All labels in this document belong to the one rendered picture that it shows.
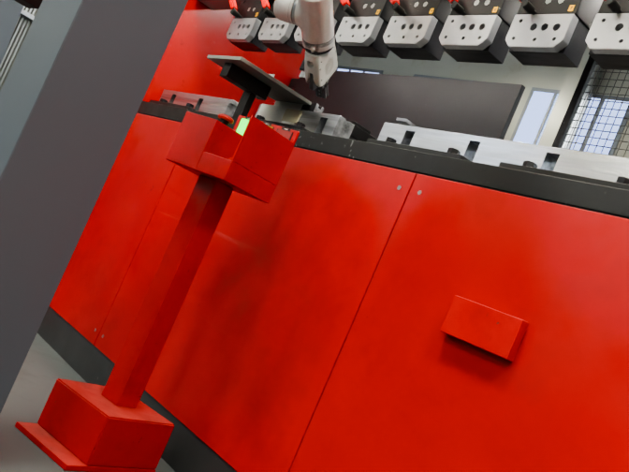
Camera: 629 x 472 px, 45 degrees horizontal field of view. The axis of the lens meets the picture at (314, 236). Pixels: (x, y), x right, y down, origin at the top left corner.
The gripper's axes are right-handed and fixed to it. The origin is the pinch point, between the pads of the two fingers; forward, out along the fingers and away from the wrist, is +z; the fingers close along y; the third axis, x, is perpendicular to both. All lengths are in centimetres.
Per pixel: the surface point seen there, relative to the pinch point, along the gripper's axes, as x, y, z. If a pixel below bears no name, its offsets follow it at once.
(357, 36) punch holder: -4.0, 13.4, -9.8
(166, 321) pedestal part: -4, -78, 4
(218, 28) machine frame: 80, 54, 41
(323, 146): -15.7, -26.2, -8.9
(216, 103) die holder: 46, 8, 29
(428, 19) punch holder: -24.8, 11.8, -22.8
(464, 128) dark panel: -30, 36, 33
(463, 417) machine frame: -73, -78, -17
